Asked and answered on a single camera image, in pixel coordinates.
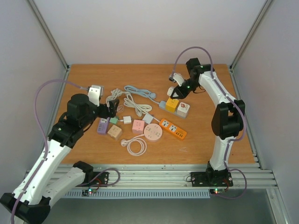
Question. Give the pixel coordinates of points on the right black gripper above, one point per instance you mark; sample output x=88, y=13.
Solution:
x=181, y=90

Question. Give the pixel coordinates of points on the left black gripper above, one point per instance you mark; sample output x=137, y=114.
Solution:
x=112, y=109

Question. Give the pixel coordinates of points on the yellow cube socket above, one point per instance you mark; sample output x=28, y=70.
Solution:
x=171, y=105

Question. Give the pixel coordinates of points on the white cube socket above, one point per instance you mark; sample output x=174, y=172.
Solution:
x=183, y=109

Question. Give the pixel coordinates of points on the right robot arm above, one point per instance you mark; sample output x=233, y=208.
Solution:
x=227, y=121

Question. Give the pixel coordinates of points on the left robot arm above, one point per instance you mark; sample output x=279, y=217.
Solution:
x=32, y=200

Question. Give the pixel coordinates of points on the grey white plug adapter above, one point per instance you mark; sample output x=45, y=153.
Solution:
x=148, y=118

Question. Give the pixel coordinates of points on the green small adapter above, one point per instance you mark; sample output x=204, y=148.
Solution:
x=114, y=120

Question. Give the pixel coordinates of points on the white usb charger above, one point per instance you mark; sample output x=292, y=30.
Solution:
x=127, y=120

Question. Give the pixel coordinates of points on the purple power strip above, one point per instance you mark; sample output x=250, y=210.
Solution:
x=103, y=126

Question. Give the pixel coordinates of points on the beige cube socket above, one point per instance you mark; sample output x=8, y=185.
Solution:
x=115, y=132

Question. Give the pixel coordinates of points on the pink cube socket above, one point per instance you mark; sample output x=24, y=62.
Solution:
x=138, y=126

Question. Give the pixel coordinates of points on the orange power strip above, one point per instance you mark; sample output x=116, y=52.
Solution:
x=172, y=129

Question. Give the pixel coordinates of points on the pink round socket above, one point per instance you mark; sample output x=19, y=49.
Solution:
x=153, y=132

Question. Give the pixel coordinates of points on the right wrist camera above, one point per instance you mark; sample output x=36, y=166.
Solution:
x=177, y=78

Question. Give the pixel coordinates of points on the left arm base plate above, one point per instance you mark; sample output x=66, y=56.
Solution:
x=100, y=178

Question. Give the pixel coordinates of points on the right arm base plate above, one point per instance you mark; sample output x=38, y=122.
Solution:
x=203, y=179

